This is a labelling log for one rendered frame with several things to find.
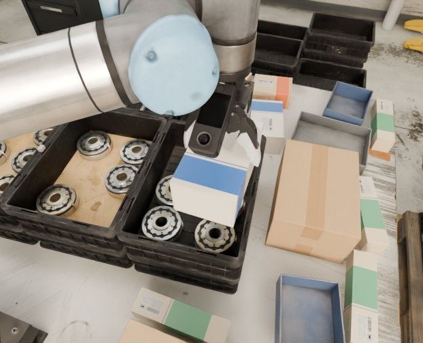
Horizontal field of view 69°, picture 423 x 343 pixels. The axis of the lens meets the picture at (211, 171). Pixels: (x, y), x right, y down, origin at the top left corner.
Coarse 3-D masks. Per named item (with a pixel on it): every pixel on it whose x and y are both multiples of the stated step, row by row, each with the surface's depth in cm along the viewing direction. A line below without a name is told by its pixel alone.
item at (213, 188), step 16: (224, 144) 59; (192, 160) 56; (208, 160) 56; (224, 160) 56; (240, 160) 56; (176, 176) 54; (192, 176) 54; (208, 176) 54; (224, 176) 54; (240, 176) 54; (176, 192) 55; (192, 192) 53; (208, 192) 52; (224, 192) 52; (240, 192) 54; (176, 208) 60; (192, 208) 58; (208, 208) 56; (224, 208) 54; (224, 224) 58
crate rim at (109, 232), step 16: (112, 112) 96; (128, 112) 96; (64, 128) 91; (160, 128) 91; (48, 144) 87; (144, 160) 84; (16, 192) 78; (128, 192) 77; (16, 208) 74; (64, 224) 72; (112, 224) 72
